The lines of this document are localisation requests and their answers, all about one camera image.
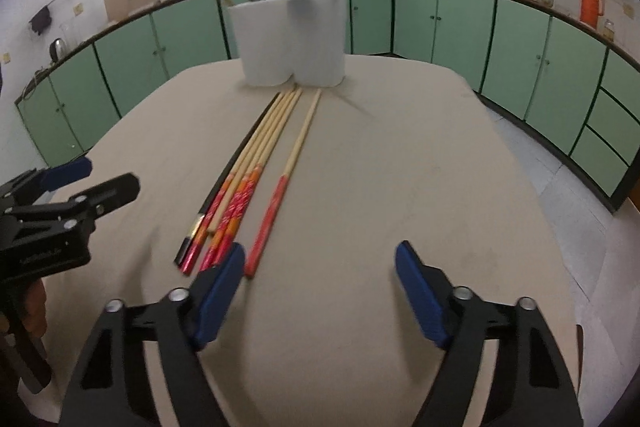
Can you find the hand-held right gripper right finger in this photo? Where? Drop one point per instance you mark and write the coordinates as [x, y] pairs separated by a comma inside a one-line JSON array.
[[420, 292]]

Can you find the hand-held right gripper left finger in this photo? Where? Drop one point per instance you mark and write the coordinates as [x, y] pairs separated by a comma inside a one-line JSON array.
[[220, 292]]

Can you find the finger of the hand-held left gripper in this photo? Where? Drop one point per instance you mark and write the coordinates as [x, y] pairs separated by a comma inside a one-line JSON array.
[[65, 171], [110, 194]]

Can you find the white plastic utensil holder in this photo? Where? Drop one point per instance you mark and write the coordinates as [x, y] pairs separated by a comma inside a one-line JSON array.
[[320, 52]]

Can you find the black plastic spoon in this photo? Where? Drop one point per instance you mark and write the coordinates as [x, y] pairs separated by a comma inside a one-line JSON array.
[[301, 2]]

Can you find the person's left hand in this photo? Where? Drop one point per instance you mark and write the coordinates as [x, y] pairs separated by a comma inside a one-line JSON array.
[[34, 307]]

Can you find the steel electric kettle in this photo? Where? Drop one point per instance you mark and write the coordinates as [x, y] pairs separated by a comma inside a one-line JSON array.
[[57, 50]]

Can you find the green base cabinets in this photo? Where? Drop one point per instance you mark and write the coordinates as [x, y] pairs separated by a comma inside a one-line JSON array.
[[130, 52]]

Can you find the dark hanging cloth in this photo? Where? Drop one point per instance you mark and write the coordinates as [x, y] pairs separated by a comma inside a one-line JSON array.
[[41, 19]]

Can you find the glass bottle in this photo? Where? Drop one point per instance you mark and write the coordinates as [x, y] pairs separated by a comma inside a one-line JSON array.
[[608, 29]]

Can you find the orange thermos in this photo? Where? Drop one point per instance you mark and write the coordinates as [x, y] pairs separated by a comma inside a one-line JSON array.
[[590, 4]]

